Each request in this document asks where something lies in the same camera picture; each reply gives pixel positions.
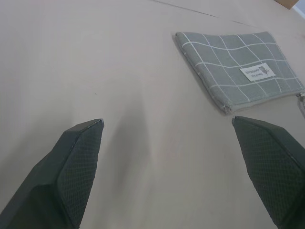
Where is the beige cardboard table cover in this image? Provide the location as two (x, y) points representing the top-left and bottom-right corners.
(0, 0), (305, 229)

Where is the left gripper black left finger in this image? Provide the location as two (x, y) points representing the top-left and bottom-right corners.
(0, 118), (106, 229)

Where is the grey checked cloth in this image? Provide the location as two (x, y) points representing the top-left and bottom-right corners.
(172, 31), (305, 120)

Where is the brown paper bag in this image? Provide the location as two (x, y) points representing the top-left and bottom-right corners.
(277, 0), (299, 10)

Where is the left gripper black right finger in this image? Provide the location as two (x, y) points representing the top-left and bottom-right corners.
(231, 115), (305, 229)

